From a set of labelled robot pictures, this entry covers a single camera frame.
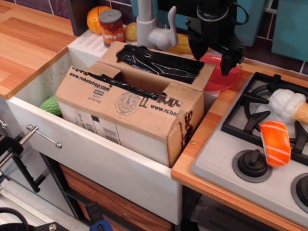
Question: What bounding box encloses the grey toy stove top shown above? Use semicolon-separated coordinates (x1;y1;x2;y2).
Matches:
192;76;308;226

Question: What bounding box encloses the white toy sink basin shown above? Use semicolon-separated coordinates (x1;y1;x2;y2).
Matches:
7;31;182;225

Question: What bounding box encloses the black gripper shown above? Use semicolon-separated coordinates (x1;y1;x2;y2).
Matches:
185;0;245;76

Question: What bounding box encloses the orange toy pumpkin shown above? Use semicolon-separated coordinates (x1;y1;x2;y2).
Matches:
87;6;112;34

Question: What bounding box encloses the black stove grate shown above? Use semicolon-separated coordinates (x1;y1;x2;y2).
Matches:
221;72;308;165

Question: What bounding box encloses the red beans can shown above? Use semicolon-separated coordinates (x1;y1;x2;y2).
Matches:
99;9;125;48

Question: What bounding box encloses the red plastic plate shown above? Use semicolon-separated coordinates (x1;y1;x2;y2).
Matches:
200;54;240;91

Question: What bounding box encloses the black stove knob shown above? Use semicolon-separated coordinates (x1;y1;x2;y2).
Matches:
291;173;308;213
232;149;273;183

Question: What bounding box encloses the black metal clamp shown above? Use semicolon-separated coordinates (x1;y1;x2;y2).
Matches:
0;125;46;193

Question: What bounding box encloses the green toy vegetable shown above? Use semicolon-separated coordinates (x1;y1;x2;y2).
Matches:
40;96;62;116

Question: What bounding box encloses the brown cardboard box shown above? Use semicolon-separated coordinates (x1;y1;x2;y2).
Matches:
55;42;215;167

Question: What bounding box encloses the yellow toy lemon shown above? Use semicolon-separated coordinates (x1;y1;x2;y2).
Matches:
124;22;137;41

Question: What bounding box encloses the salmon sushi toy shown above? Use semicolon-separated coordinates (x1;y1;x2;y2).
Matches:
260;121;291;167

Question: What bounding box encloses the metal towel bar handle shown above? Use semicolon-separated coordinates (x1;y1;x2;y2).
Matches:
26;124;62;149

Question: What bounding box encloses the yellow toy corn cob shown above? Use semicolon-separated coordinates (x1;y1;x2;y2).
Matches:
169;33;192;53

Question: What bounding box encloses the blue handled clamp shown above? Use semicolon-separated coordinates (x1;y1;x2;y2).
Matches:
86;202;113;231

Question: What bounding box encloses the white ice cream cone toy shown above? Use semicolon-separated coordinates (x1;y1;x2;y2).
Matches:
269;89;308;124

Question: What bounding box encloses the grey toy faucet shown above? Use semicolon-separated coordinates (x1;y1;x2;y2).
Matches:
136;0;179;51

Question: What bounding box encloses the black cable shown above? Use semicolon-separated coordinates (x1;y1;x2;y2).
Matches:
0;206;31;231

